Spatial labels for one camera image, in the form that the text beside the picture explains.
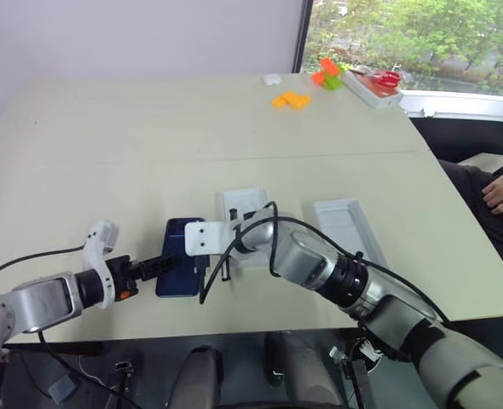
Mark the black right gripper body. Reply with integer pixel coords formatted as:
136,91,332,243
193,254,213,278

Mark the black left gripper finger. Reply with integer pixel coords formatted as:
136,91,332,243
142,262,172,284
139,253,182,274

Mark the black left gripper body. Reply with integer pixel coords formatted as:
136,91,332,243
106,254,146,302

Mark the dark blue smartphone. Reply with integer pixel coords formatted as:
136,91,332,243
155,217,213,299

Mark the white phone box base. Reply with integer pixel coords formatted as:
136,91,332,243
222,187,275,270

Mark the small grey box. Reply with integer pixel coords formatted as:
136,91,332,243
46,376,78,404

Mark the white phone box lid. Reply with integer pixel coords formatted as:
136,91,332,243
312,197,388,268

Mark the black stand with clip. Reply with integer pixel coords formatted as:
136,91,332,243
113,360,134,409

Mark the dark grey rounded shape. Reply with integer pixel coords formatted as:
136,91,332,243
177,343,226,409

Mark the silver metal clamp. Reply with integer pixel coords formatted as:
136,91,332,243
327,345,351,368

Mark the yellow toy brick cluster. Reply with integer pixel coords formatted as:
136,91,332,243
270,89,313,112

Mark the black metal bar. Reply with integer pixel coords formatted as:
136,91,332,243
344,359,373,409

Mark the orange and green toy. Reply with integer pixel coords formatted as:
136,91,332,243
323,63,347,92

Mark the white rectangular tray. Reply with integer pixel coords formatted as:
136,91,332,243
342,66,405,111

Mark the bystander black trouser leg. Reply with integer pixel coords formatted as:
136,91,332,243
437,158,503,296

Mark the white window sill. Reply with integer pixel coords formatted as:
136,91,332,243
398,88,503,121

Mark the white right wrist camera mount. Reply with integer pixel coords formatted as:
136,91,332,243
184,220,238,258

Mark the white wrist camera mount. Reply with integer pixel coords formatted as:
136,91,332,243
83,219,121,310
184,220,238,258

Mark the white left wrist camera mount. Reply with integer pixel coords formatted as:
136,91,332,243
83,219,121,310

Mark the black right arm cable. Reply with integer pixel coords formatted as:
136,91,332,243
198,200,455,329

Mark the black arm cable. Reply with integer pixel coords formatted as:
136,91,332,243
198,200,455,329
0,243,89,289

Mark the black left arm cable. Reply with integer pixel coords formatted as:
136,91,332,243
0,243,89,289

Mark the black window frame post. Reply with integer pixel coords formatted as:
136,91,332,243
291,0,315,74

